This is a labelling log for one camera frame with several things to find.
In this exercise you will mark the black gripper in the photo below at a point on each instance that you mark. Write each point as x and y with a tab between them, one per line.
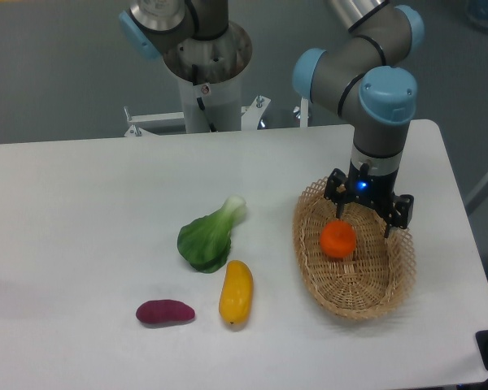
373	191

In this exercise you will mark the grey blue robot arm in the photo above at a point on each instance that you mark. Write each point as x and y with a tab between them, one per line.
362	83

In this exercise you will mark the oval wicker basket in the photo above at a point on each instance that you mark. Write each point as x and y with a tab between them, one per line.
374	280

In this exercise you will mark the orange fruit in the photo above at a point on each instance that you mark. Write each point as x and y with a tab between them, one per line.
338	239

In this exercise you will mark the yellow mango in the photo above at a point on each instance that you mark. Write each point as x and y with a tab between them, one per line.
237	293

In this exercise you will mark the green bok choy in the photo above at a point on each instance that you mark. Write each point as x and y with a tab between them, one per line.
205	243

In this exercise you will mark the purple sweet potato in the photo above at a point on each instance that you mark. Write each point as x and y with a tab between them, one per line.
158	312

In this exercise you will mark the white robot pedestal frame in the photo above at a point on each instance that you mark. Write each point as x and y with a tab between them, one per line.
205	108

